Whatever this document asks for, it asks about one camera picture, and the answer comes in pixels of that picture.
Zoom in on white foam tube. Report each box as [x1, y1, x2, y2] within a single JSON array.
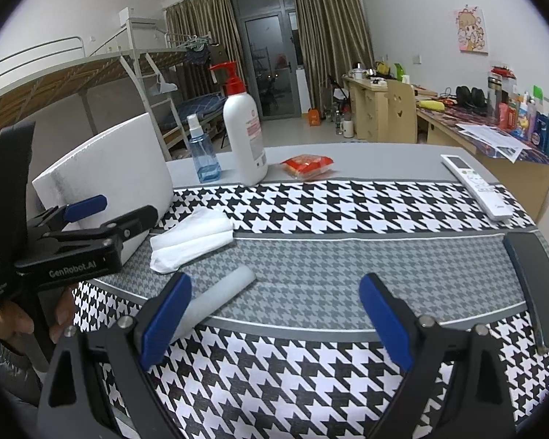
[[170, 266, 255, 343]]

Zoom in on white tissue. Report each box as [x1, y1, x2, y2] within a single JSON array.
[[149, 207, 234, 274]]

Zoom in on person's left hand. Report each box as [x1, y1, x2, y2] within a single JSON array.
[[0, 284, 79, 346]]

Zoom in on white styrofoam box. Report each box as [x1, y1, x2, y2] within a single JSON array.
[[0, 111, 175, 266]]

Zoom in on blue spray bottle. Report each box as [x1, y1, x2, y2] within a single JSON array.
[[187, 113, 221, 183]]

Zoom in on white metal bunk bed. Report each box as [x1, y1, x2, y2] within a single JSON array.
[[0, 18, 230, 161]]

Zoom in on black smartphone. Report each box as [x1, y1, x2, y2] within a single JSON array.
[[503, 232, 549, 355]]

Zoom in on white remote control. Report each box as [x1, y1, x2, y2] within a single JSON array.
[[440, 155, 513, 221]]

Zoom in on white lotion pump bottle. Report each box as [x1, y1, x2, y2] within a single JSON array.
[[210, 61, 268, 186]]

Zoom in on red snack packet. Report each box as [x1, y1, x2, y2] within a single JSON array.
[[280, 154, 334, 180]]

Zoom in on white air conditioner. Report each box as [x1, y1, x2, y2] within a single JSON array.
[[117, 6, 167, 29]]

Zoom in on wooden desk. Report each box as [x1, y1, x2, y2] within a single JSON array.
[[343, 75, 549, 221]]

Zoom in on wooden smiley chair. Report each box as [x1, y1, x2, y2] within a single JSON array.
[[386, 80, 418, 144]]

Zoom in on printed paper sheets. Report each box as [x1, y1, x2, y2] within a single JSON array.
[[456, 123, 531, 162]]

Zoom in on left brown curtain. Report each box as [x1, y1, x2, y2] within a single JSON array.
[[165, 0, 244, 99]]

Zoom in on brown curtain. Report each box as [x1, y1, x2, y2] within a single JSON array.
[[165, 0, 244, 99], [294, 0, 374, 110]]

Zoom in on yellow banana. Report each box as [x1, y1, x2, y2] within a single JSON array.
[[418, 99, 445, 112]]

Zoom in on orange container on floor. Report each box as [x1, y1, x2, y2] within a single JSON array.
[[307, 108, 321, 127]]

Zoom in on black shoes on desk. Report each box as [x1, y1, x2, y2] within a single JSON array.
[[455, 85, 488, 116]]

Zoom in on green bottle on desk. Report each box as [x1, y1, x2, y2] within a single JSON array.
[[395, 63, 406, 81]]

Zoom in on glass balcony door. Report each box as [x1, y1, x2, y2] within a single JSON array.
[[232, 0, 302, 120]]

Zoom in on right brown curtain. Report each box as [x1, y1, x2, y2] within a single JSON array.
[[294, 0, 374, 110]]

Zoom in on anime girl poster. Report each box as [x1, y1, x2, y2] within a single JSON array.
[[455, 5, 488, 55]]

